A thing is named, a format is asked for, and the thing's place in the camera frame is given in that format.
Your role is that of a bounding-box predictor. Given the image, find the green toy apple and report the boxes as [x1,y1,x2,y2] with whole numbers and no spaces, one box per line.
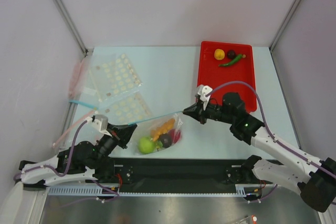
[138,137,155,154]

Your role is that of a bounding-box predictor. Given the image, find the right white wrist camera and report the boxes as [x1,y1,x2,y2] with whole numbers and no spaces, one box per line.
[196,84,213,110]

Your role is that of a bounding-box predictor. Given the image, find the dark mangosteen toy front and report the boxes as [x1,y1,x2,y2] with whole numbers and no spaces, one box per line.
[158,133,173,148]

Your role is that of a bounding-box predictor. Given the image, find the dark mangosteen toy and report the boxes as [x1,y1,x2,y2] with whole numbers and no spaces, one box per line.
[158,133,173,148]
[227,50,237,60]

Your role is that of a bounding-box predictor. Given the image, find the dark mangosteen toy back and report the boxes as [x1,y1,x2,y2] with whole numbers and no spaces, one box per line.
[227,50,237,60]

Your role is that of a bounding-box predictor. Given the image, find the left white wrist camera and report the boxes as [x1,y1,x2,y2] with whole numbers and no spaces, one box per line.
[87,114,111,136]

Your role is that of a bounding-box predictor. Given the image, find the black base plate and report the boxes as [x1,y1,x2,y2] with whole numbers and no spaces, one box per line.
[85,157,274,194]

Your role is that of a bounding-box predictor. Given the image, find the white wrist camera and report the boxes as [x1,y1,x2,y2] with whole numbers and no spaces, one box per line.
[87,114,111,136]
[196,84,213,110]

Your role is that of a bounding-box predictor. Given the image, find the yellow toy fruit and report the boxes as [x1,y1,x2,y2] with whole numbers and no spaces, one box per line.
[214,49,225,60]

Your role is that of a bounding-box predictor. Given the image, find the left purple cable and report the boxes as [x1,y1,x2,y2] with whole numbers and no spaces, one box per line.
[13,119,121,204]

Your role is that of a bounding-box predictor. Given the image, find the left corner aluminium post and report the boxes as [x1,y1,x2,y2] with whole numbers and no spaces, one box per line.
[52,0,88,57]

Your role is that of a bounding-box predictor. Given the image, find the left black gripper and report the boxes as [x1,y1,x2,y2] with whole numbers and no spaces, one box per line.
[91,122,137,169]

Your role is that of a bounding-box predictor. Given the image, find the red plastic tray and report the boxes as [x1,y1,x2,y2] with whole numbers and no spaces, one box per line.
[197,41,257,113]

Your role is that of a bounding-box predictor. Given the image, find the aluminium frame rail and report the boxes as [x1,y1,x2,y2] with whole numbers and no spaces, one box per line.
[23,163,323,192]

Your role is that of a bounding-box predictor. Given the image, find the green toy chili pepper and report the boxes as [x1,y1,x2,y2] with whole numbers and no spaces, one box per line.
[218,54,244,67]

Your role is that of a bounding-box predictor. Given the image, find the blue zipper clear bag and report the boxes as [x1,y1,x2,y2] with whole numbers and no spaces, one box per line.
[128,111,183,156]

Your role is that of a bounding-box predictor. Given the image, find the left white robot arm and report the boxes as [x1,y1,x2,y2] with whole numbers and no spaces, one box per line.
[13,120,138,189]

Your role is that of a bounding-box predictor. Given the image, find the right corner aluminium post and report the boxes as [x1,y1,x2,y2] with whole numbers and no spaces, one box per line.
[269,0,320,51]

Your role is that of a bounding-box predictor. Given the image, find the dotted clear zip bag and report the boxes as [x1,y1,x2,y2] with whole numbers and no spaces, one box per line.
[89,53,152,124]

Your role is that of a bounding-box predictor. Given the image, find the white slotted cable duct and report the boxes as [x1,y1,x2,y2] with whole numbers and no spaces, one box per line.
[48,185,259,197]

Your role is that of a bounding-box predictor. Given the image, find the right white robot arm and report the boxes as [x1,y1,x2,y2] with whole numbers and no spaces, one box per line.
[183,92,335,212]

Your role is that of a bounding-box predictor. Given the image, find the pink zipper clear bag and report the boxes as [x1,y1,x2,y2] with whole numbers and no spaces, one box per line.
[51,59,98,149]

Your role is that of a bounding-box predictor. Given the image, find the orange toy fruit pieces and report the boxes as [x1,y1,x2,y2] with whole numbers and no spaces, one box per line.
[150,119,175,142]

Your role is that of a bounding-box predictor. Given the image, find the corner aluminium post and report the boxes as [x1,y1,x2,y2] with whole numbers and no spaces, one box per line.
[52,0,88,57]
[269,0,320,51]

